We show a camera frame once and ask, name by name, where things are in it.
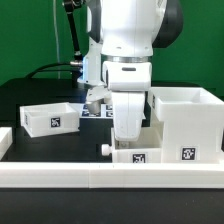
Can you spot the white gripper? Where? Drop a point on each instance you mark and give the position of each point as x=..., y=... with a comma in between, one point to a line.
x=128, y=110

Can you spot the white front drawer box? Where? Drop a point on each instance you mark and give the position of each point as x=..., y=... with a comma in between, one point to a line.
x=147, y=149

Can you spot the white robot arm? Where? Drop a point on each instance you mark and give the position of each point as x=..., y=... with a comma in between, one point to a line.
x=122, y=37

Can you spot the white drawer cabinet housing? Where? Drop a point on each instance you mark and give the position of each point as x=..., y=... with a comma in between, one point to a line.
x=189, y=122

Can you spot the white drawer box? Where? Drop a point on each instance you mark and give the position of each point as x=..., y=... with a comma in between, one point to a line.
x=147, y=149
x=49, y=119

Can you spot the white rear drawer box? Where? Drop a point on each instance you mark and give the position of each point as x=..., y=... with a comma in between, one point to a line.
x=49, y=119

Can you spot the white workspace border frame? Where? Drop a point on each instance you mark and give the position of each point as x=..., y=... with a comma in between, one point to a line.
x=107, y=175

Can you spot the marker tag sheet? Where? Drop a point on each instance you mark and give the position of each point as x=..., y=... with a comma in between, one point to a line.
x=106, y=111

